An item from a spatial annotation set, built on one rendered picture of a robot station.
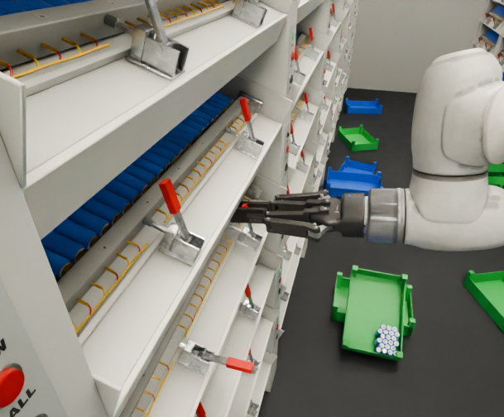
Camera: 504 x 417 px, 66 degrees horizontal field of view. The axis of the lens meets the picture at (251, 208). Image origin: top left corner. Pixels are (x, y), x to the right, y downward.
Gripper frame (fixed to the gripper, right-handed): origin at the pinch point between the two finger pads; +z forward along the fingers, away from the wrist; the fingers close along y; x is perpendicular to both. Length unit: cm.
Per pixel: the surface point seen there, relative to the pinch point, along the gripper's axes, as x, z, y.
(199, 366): -6.9, 0.2, -27.6
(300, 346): -82, 3, 36
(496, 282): -94, -73, 92
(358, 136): -84, -8, 242
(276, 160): 2.6, -1.7, 16.0
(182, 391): -7.1, 1.1, -31.3
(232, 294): -7.7, 0.3, -13.1
